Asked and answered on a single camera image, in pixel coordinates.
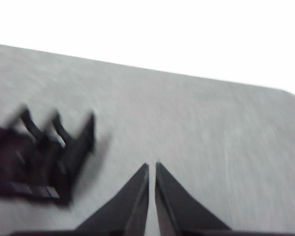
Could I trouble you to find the black plastic dish rack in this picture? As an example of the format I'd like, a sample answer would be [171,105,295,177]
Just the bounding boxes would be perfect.
[0,104,97,207]

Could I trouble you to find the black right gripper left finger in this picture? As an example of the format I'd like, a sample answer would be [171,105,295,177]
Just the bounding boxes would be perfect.
[73,162,150,236]

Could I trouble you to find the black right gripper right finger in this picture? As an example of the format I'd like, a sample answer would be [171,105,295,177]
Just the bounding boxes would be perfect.
[155,161,233,236]

